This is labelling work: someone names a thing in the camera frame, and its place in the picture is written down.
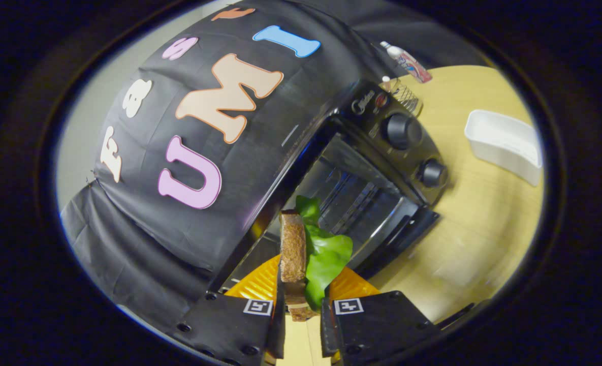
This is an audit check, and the black backdrop cloth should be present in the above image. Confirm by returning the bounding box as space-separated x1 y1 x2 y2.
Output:
59 0 489 331

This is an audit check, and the white bottle with pink label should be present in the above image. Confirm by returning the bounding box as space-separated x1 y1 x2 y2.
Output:
379 41 432 83

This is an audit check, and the sandwich with lettuce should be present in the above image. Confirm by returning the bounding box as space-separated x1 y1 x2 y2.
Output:
279 196 354 322

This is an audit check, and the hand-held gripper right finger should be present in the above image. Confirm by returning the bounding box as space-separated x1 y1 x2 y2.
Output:
321 267 441 366

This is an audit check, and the black toaster oven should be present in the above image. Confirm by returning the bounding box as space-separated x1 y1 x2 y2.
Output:
207 81 450 295

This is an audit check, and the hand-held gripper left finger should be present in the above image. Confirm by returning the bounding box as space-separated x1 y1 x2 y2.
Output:
176 254 286 366

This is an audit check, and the white rectangular container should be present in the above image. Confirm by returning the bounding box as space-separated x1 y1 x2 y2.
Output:
464 109 544 187

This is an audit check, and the wire basket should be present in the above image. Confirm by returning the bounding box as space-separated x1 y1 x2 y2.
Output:
382 76 424 117

